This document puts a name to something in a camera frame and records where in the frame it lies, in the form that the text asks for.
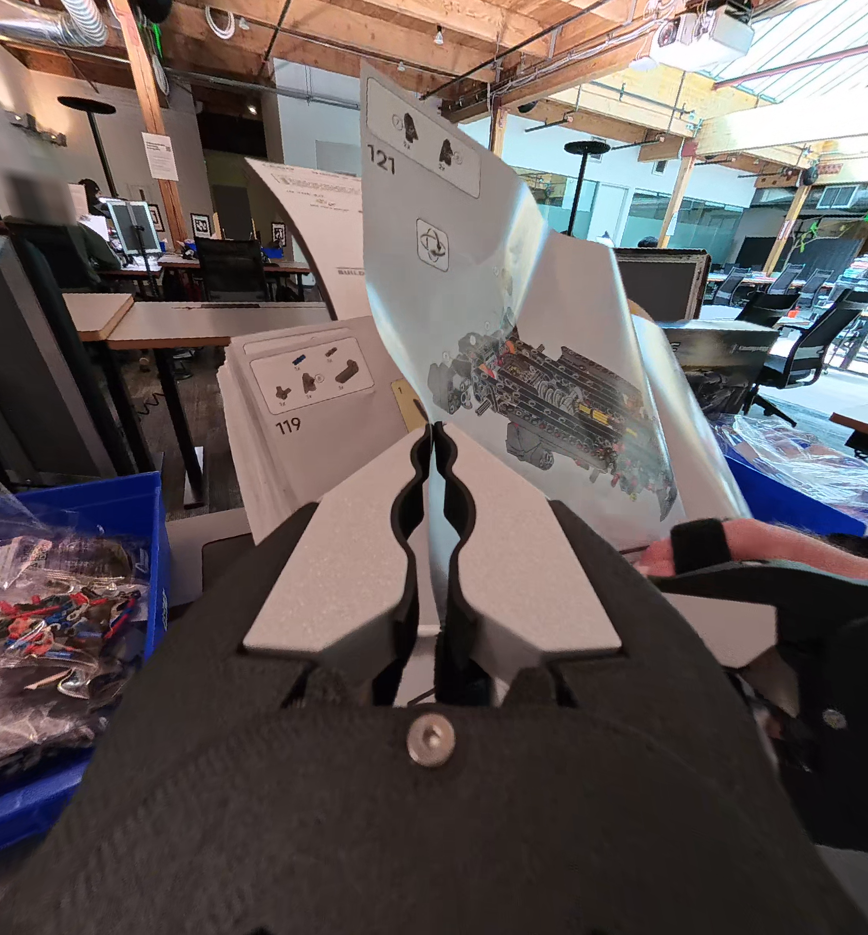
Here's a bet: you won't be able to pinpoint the grey office desk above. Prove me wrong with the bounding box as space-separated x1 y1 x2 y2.
61 292 333 508

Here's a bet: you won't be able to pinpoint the blue bin with lego bags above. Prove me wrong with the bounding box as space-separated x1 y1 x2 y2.
0 471 170 866

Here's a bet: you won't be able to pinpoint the lego instruction booklet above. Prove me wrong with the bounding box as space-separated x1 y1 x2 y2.
218 58 755 550

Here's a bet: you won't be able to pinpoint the silver air duct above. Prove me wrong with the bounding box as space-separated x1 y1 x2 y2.
0 0 113 48

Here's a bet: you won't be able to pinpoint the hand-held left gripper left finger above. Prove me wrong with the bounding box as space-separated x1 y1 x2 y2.
243 422 435 706

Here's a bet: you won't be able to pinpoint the person's right hand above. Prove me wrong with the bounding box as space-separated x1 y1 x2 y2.
635 517 868 581

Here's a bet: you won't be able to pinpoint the black office chair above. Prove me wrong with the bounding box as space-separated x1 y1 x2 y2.
752 288 868 428
194 237 268 302

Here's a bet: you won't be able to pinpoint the clear plastic bags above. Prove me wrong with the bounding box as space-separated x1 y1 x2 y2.
712 412 868 549

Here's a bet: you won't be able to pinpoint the white ceiling projector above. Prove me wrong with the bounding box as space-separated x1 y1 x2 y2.
649 7 755 73

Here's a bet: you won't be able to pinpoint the lego set box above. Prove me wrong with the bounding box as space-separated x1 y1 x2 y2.
657 319 782 421

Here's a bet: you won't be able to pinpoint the bags of lego pieces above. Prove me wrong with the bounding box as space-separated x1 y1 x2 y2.
0 467 153 797

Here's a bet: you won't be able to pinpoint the tablet on stand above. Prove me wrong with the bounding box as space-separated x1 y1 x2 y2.
107 199 163 255

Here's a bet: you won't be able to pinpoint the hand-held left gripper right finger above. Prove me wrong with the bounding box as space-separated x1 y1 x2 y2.
433 421 623 707

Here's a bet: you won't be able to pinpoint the black floor lamp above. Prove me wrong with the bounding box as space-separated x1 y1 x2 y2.
57 95 121 198
564 140 612 238

